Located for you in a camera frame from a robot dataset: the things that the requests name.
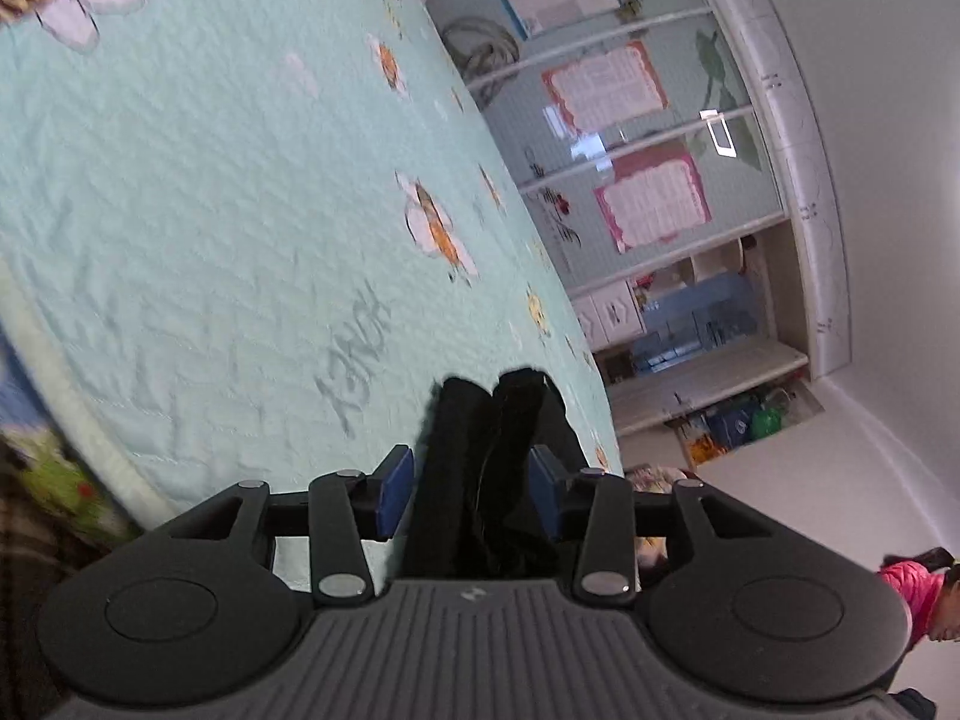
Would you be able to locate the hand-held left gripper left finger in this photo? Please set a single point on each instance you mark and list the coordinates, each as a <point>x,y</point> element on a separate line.
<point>394,491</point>

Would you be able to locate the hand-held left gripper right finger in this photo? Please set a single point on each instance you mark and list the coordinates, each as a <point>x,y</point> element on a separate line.
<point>544,491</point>

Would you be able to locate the black pants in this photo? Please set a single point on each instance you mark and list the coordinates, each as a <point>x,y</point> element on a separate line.
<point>480,480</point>

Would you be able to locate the rolled floral quilt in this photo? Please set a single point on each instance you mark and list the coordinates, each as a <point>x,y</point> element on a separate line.
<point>649,480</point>

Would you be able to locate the orange snack box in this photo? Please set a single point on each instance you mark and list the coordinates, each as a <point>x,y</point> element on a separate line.
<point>706,450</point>

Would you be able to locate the white drawer cabinet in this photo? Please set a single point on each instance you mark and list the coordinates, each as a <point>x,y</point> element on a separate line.
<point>611,311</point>

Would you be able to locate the blue printed bag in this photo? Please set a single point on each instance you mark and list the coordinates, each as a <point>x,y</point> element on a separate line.
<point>729,420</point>

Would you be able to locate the white door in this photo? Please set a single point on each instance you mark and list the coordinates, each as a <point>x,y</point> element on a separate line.
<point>712,382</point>

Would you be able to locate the green plastic bag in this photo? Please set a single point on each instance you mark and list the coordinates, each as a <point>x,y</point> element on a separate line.
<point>772,412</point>

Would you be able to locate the pink bordered paper poster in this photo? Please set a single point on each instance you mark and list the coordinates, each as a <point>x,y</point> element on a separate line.
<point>652,202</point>

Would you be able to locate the bee print quilted bedspread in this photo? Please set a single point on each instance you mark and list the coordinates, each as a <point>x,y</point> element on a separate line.
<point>225,202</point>

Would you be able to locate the blue green printed sheet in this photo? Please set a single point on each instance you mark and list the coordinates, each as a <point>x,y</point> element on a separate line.
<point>45,480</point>

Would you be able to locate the white sliding door wardrobe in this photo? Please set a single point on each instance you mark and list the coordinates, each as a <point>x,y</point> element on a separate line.
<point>675,120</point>

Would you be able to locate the orange bordered paper poster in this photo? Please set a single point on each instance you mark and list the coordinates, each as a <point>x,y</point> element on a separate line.
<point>604,90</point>

